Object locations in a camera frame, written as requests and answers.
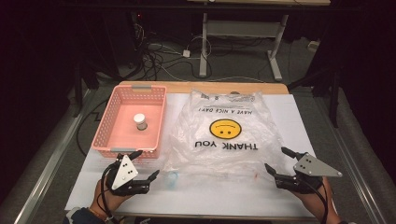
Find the white power adapter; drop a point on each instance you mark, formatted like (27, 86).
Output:
(186, 53)

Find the black stand leg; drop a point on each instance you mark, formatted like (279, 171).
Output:
(334, 99)
(77, 93)

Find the clear smiley plastic bag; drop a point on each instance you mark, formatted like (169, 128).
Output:
(193, 133)

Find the pink plastic basket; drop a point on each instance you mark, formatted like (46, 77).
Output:
(130, 137)

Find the person's right hand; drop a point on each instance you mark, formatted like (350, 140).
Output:
(314, 202)

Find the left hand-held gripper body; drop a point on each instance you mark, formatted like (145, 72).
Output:
(124, 172)

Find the person's left hand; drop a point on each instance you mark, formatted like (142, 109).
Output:
(107, 199)

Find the small white-capped bottle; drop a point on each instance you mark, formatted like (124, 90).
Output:
(140, 120)

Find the white table mat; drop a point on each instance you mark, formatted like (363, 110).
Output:
(218, 199)

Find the white desk frame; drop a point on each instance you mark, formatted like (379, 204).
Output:
(204, 46)

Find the metal floor rail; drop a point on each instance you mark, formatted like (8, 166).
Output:
(53, 158)
(351, 161)

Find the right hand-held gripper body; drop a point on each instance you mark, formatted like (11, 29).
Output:
(311, 168)

